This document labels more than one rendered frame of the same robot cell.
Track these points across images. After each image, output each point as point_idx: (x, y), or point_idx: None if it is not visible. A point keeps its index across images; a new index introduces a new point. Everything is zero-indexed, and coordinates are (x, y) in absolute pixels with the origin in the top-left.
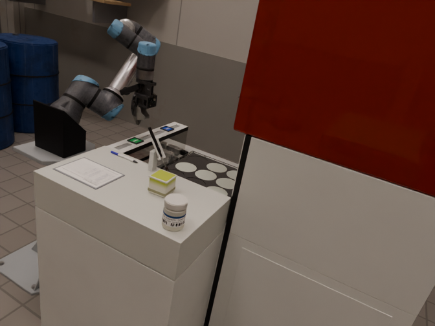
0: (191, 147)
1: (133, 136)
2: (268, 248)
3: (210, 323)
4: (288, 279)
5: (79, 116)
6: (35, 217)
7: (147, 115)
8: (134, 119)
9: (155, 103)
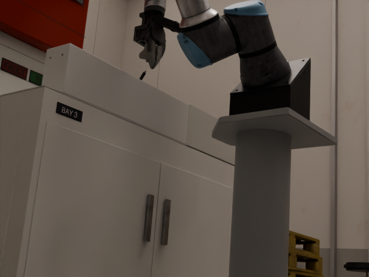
0: (18, 90)
1: (155, 87)
2: None
3: None
4: None
5: (240, 71)
6: None
7: (141, 54)
8: (158, 62)
9: (134, 37)
